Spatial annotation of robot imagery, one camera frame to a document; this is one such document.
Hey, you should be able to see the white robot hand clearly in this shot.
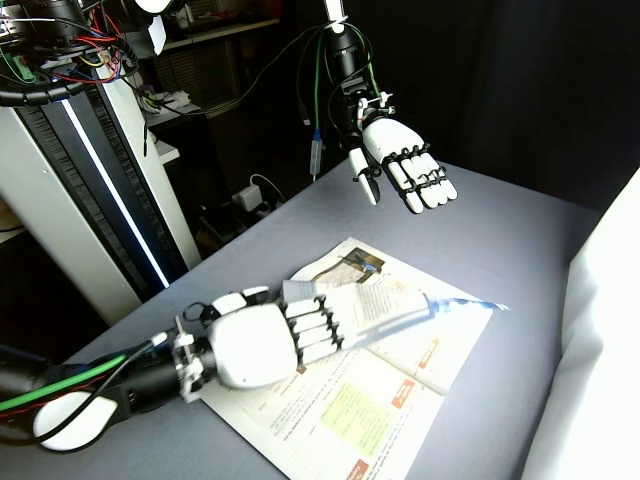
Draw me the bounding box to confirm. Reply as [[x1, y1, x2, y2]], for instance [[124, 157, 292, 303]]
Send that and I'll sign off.
[[348, 115, 459, 215], [207, 285, 361, 391]]

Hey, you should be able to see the textbook with printed pages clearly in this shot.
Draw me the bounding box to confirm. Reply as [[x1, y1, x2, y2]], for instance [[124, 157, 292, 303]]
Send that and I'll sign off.
[[199, 237, 510, 480]]

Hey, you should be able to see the grey plug with blue end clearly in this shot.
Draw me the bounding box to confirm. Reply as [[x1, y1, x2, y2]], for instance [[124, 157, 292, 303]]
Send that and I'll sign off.
[[309, 129, 325, 182]]

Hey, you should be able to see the black curtain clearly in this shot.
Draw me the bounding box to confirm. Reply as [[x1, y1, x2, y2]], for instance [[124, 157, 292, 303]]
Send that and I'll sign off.
[[349, 0, 640, 216]]

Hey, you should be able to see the white power adapter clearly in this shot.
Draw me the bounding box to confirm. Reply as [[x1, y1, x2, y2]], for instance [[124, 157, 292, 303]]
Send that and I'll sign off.
[[236, 183, 267, 210]]

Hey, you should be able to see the grey table cloth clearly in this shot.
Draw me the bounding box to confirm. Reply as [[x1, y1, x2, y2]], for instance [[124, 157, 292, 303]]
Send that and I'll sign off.
[[59, 158, 604, 480]]

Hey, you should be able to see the background shelf unit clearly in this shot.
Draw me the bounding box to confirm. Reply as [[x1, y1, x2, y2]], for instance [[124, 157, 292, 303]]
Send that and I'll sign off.
[[134, 0, 301, 211]]

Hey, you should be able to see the white robot body column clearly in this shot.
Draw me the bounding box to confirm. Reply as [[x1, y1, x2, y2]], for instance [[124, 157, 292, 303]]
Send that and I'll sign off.
[[0, 78, 202, 327]]

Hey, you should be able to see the white paper tag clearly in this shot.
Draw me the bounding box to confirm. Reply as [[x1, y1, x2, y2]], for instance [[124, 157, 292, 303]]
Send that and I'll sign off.
[[147, 14, 168, 56]]

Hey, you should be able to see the white backdrop sheet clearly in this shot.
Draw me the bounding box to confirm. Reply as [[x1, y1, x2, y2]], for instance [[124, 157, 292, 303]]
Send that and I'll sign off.
[[519, 164, 640, 480]]

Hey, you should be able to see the green cable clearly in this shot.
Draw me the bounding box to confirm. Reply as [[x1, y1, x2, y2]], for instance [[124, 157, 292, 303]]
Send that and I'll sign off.
[[312, 29, 326, 135], [0, 352, 132, 414]]

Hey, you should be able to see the black cable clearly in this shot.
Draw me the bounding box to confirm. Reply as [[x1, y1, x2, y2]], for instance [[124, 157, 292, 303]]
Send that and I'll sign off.
[[164, 24, 331, 119]]

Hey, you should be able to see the robot head electronics with wires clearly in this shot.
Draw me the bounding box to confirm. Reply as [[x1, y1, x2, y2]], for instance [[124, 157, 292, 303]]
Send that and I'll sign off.
[[0, 0, 144, 107]]

